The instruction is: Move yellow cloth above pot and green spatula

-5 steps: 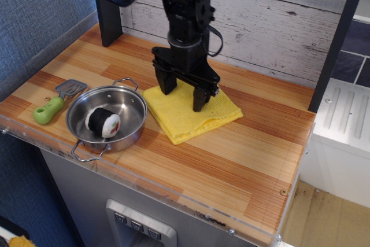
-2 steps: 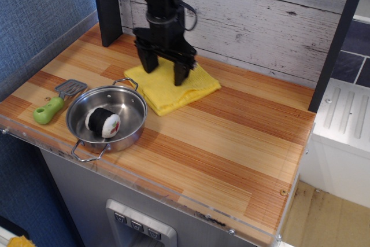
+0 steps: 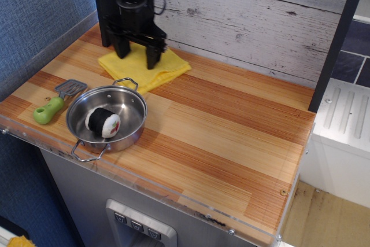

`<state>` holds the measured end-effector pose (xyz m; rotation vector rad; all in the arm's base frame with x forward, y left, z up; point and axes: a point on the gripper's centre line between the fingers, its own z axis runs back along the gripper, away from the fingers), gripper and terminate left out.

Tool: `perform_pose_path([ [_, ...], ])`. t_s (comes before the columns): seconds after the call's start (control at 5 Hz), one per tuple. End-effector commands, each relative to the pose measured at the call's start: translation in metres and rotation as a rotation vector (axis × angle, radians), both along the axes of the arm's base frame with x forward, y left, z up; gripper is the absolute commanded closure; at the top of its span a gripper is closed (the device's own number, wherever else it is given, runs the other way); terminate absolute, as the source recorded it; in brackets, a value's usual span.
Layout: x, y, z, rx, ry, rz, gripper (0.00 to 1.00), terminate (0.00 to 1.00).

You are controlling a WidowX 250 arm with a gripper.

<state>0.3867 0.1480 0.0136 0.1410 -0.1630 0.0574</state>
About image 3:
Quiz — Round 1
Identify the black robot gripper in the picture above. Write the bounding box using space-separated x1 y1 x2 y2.
105 1 167 69

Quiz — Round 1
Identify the yellow cloth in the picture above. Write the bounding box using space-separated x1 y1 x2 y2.
98 43 191 94

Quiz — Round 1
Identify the green handled grey spatula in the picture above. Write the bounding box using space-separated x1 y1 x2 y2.
33 79 87 124

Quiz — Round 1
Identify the white ribbed appliance top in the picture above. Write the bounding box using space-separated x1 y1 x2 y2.
313 79 369 152

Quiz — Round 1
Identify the right dark vertical post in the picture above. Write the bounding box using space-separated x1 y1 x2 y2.
308 0 360 113

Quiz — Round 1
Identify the yellow object bottom left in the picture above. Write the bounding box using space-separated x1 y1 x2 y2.
7 236 36 247

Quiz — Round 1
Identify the silver dispenser control panel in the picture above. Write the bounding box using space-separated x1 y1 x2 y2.
105 199 177 246

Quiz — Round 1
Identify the stainless steel pot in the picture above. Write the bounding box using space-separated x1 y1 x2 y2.
66 78 147 162

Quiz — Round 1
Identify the plush sushi roll toy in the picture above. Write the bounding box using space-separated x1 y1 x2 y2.
85 107 121 138

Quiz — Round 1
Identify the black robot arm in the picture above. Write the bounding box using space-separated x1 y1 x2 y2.
105 0 167 69

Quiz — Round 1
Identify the clear acrylic table edge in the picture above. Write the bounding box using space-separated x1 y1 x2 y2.
1 108 313 246

